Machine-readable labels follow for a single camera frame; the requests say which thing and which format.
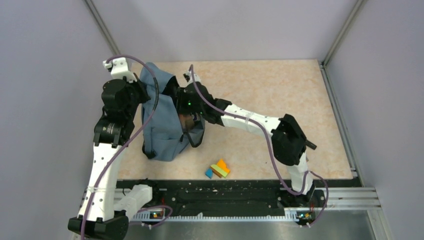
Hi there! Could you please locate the blue student backpack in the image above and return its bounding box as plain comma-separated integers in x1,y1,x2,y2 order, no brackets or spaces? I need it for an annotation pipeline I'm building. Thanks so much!
142,62,205,162

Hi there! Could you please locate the dark brown bottom book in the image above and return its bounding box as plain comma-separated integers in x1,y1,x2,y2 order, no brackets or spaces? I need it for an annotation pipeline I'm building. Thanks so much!
178,114,195,131

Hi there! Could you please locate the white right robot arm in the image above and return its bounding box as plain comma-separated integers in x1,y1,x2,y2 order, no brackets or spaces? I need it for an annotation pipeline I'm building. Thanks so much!
176,82,317,207

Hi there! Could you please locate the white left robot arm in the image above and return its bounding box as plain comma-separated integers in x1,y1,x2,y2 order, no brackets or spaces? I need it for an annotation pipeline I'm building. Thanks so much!
67,77,161,240

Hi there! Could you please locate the blue eraser wedge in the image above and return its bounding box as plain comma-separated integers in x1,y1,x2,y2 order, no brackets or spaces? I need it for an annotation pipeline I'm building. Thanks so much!
204,168,214,179

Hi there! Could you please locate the orange eraser block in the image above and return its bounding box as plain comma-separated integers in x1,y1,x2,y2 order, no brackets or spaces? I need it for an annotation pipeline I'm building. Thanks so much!
216,158,230,174

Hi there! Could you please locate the green brown eraser block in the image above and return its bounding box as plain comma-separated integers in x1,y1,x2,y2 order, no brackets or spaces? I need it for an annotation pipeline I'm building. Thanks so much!
210,164,228,178

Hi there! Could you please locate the green cap black marker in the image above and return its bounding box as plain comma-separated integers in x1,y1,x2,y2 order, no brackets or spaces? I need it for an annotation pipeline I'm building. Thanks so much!
305,140,317,150

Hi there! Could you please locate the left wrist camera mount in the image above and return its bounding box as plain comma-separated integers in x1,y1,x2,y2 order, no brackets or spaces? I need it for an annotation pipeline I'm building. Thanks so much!
102,57,138,84

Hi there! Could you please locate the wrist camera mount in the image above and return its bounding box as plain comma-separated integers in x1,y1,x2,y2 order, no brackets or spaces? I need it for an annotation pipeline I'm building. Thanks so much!
102,57,138,84
183,70,201,85

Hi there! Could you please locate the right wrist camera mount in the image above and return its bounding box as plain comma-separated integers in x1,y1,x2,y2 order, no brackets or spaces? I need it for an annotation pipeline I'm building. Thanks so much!
183,70,201,85

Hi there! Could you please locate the aluminium frame rail left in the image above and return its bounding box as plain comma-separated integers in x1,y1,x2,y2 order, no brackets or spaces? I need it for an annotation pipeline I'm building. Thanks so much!
83,0,121,63

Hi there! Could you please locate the aluminium frame rail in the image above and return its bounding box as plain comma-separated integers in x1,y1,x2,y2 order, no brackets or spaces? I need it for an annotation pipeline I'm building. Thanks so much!
321,0,368,69
83,0,121,63

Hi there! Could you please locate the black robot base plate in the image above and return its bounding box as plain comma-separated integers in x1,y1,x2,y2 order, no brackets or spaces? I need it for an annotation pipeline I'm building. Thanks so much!
112,178,362,218

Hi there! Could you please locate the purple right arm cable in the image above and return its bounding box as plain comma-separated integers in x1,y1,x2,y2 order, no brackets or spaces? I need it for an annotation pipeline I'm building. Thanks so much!
188,64,330,228

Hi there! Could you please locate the aluminium frame rail right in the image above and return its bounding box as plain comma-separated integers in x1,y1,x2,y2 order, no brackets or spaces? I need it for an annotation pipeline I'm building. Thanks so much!
321,0,368,69

